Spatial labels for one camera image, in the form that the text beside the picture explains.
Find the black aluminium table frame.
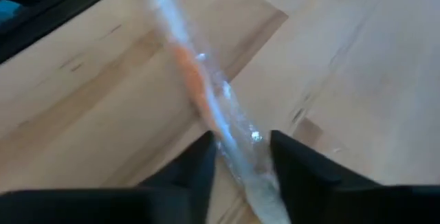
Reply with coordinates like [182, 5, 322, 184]
[0, 0, 129, 65]

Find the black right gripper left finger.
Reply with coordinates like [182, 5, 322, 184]
[0, 130, 218, 224]

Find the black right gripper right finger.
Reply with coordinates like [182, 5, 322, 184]
[269, 130, 440, 224]

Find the orange toothbrush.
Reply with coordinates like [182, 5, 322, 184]
[126, 0, 293, 224]

